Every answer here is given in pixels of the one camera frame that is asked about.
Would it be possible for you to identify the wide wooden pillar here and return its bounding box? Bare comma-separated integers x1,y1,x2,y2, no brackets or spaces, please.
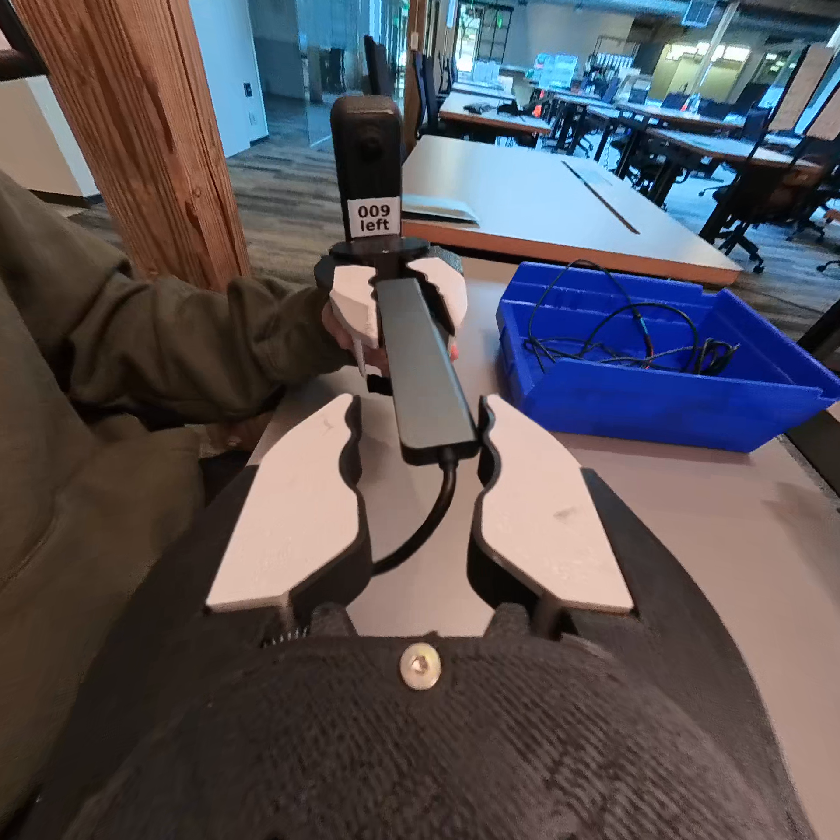
13,0,253,293

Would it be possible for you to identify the thin black cable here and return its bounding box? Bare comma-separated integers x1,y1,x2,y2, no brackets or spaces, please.
524,260,741,376

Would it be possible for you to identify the person's left forearm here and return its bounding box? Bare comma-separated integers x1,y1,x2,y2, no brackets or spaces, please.
66,272,349,424

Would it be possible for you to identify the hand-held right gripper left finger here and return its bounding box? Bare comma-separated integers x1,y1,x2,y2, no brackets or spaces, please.
205,392,374,614

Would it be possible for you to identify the dark grey hub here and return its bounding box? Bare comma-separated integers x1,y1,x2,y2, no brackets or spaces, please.
374,276,480,467

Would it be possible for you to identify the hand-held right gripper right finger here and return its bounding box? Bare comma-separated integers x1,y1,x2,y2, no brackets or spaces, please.
469,394,636,616

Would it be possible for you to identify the black hub cable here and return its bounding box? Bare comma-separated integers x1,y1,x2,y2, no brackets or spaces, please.
371,456,458,575

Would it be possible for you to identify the blue plastic bin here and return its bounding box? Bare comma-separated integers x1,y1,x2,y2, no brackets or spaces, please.
495,261,840,454

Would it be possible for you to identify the black office chair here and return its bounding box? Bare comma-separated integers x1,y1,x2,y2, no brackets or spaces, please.
363,34,395,99
699,151,828,273

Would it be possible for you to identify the row of background office desks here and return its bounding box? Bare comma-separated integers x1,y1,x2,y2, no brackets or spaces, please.
440,46,840,277

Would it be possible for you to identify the person's olive clothed body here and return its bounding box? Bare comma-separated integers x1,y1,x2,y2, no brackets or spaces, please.
0,171,211,821

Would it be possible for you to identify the black metal bracket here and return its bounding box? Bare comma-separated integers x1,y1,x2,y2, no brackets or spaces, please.
0,0,48,83

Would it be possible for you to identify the person's left hand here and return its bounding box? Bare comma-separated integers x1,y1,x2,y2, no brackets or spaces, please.
320,305,393,374

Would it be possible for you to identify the grey desk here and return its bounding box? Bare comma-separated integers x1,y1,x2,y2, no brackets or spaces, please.
244,255,840,840

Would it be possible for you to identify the narrow wooden pillar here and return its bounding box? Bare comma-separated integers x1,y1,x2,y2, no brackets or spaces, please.
402,0,431,155

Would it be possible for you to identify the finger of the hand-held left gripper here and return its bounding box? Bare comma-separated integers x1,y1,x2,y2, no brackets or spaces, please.
407,259,469,336
328,265,382,379

